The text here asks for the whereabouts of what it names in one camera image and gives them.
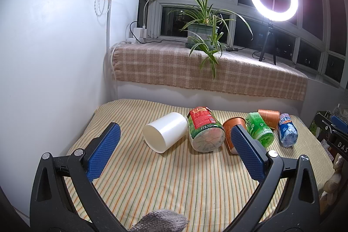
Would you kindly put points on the grey knit glove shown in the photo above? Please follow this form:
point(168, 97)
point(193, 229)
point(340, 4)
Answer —
point(161, 220)

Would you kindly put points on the far orange paper cup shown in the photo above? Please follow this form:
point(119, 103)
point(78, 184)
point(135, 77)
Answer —
point(270, 117)

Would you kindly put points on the white power adapter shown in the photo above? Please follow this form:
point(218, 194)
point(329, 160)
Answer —
point(140, 32)

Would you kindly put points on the plaid beige sill cloth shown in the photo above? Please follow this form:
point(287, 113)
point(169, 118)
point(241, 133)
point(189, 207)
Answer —
point(172, 64)

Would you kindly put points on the near orange paper cup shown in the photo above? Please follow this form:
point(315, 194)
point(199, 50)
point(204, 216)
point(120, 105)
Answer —
point(227, 126)

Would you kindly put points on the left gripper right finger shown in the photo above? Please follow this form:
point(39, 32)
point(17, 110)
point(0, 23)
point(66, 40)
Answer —
point(298, 208)

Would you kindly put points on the cut green tea bottle cup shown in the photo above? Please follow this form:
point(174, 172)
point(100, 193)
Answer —
point(206, 133)

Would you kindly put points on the orange paper cup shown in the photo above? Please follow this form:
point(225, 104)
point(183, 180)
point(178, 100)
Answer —
point(270, 117)
point(227, 126)

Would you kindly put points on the white plastic cup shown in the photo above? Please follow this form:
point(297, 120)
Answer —
point(164, 132)

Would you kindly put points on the potted spider plant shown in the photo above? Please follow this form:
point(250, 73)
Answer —
point(203, 33)

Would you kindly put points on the blue soda bottle cup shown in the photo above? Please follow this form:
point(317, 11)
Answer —
point(288, 133)

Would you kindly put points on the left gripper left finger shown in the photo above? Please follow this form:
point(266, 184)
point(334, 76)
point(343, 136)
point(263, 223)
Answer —
point(63, 196)

